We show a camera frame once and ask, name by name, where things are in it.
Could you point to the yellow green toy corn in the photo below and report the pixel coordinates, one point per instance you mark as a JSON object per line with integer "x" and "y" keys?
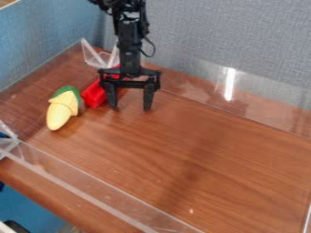
{"x": 64, "y": 106}

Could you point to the clear acrylic wall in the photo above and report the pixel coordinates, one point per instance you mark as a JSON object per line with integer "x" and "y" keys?
{"x": 263, "y": 100}
{"x": 129, "y": 209}

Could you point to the clear acrylic corner bracket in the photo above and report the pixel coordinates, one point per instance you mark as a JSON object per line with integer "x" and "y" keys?
{"x": 101, "y": 59}

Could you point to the clear acrylic front bracket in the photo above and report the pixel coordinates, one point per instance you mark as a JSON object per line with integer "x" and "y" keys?
{"x": 8, "y": 139}

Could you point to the clear acrylic back wall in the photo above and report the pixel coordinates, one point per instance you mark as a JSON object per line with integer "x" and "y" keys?
{"x": 263, "y": 100}

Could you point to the red plastic block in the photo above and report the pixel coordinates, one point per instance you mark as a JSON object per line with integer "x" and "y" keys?
{"x": 93, "y": 94}

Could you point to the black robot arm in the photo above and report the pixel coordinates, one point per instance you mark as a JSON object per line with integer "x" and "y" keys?
{"x": 131, "y": 29}

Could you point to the clear acrylic front wall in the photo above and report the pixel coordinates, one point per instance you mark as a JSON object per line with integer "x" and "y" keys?
{"x": 129, "y": 209}

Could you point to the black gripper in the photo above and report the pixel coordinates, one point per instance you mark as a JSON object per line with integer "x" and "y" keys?
{"x": 113, "y": 79}

